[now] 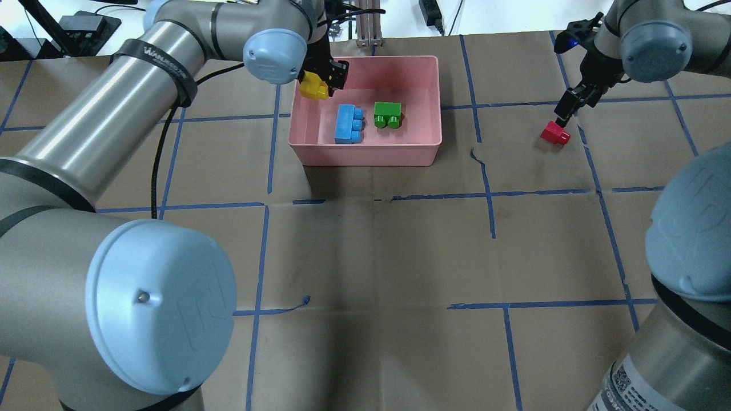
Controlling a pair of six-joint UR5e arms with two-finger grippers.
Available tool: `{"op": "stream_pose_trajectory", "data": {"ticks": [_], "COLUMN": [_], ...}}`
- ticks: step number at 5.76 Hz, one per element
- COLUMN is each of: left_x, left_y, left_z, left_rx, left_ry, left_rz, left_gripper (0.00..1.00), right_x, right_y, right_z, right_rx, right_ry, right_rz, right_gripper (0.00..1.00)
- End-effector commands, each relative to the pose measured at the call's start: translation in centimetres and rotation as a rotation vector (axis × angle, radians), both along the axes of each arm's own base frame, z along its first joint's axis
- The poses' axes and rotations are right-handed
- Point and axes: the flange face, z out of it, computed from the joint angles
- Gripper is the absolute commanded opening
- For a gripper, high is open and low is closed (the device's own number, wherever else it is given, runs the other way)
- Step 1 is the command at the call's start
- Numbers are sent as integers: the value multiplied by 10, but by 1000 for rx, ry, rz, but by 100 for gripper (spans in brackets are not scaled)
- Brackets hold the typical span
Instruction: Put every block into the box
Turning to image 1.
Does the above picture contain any pink plastic box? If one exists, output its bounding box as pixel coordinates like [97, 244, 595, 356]
[289, 55, 442, 166]

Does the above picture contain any black power adapter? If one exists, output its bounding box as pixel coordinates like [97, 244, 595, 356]
[417, 0, 444, 35]

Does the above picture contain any aluminium frame post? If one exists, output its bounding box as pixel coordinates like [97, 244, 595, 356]
[355, 11, 384, 49]

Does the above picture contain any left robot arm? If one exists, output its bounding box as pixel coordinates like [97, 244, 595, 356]
[2, 1, 347, 410]

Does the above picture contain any green toy block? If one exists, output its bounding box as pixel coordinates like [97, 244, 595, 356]
[373, 101, 403, 130]

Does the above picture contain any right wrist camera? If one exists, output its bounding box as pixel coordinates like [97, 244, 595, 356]
[553, 12, 603, 54]

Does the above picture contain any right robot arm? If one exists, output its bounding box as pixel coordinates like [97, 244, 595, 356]
[541, 1, 730, 410]

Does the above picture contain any red toy block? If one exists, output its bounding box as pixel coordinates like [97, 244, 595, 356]
[540, 120, 571, 146]

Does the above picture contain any yellow toy block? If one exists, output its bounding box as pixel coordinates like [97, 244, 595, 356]
[299, 71, 330, 100]

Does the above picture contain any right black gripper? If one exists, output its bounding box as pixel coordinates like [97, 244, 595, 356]
[554, 51, 625, 128]

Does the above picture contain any blue toy block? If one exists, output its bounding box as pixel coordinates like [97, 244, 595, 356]
[334, 104, 365, 144]

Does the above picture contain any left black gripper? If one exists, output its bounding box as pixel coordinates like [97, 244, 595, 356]
[300, 37, 350, 92]

